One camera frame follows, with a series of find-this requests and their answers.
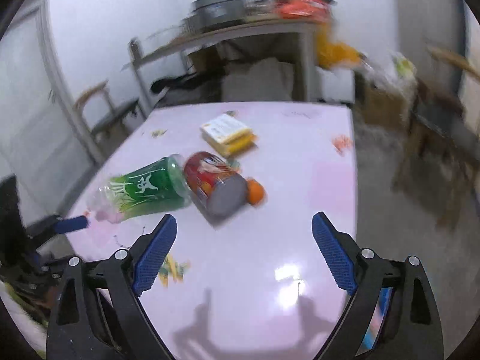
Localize white side table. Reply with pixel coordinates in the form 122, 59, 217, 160
122, 19, 321, 107

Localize orange red snack bags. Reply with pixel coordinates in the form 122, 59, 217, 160
274, 0, 336, 23

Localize yellow white small box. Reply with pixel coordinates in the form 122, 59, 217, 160
200, 113, 256, 158

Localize cardboard box with trash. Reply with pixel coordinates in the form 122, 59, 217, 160
360, 53, 417, 131

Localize small orange fruit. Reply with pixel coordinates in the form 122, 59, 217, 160
247, 179, 265, 206

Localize wooden chair black seat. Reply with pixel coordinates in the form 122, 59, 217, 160
389, 44, 478, 229

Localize grey rice cooker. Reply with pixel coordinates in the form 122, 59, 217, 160
192, 0, 246, 33

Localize green plastic bottle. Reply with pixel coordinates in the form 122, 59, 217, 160
86, 154, 191, 224

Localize yellow plastic bag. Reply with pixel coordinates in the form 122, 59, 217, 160
315, 23, 361, 70

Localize red drink can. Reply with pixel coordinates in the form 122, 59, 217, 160
184, 151, 248, 219

